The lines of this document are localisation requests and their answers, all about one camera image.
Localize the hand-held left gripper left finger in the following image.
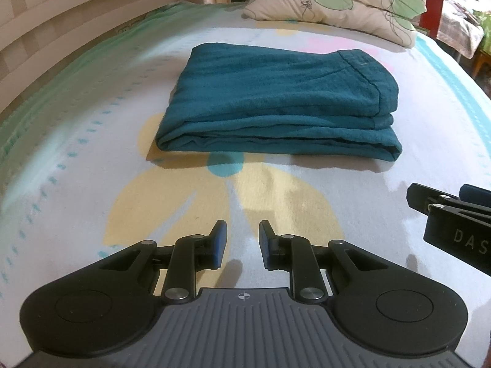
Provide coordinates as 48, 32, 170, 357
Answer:
90, 220, 228, 302

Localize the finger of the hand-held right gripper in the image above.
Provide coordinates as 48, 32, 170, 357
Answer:
407, 183, 491, 220
459, 183, 491, 209

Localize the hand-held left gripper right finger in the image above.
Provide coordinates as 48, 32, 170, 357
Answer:
259, 220, 389, 302

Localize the teal towel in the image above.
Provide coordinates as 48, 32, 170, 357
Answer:
155, 42, 403, 162

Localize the patterned bedding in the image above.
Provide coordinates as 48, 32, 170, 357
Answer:
441, 0, 491, 61

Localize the wooden bed headboard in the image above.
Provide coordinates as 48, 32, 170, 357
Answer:
0, 0, 239, 120

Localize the red wooden frame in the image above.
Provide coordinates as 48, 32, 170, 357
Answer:
421, 0, 446, 40

